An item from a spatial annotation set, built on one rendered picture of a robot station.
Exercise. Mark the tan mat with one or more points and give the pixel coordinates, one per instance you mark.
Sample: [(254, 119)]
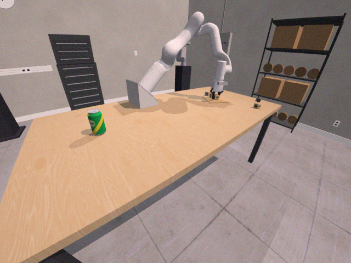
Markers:
[(210, 100)]

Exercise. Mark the green drink can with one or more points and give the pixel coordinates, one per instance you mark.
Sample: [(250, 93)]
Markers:
[(96, 121)]

